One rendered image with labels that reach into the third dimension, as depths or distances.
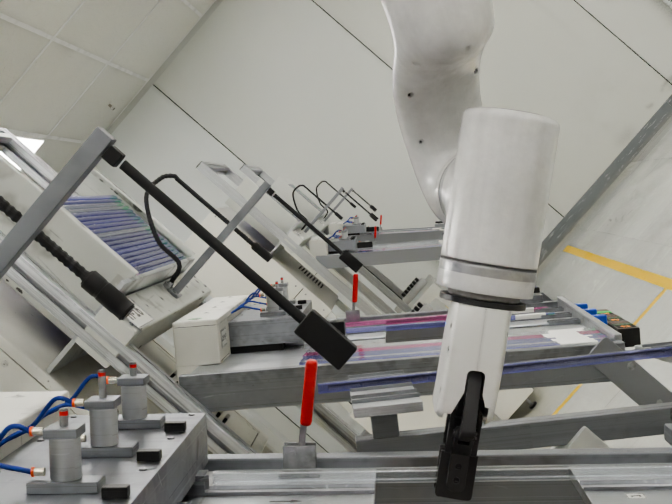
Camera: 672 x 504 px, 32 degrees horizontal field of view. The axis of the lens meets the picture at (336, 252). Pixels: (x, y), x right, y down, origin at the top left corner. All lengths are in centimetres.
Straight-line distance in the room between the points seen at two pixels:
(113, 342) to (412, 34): 104
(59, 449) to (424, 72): 44
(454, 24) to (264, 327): 133
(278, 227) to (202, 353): 334
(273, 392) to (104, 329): 29
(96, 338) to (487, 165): 104
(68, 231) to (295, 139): 655
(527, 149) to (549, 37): 767
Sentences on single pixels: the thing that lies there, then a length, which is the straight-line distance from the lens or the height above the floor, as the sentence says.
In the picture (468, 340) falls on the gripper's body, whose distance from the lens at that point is 99.
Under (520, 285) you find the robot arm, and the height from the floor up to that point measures 102.
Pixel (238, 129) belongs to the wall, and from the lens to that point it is 860.
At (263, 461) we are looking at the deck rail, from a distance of 114.
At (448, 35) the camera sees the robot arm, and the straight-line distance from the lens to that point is 97.
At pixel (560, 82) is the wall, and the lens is 863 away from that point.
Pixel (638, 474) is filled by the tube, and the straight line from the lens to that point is 107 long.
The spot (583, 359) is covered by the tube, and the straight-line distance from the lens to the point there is 138.
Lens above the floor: 115
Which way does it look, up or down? level
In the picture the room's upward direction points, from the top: 49 degrees counter-clockwise
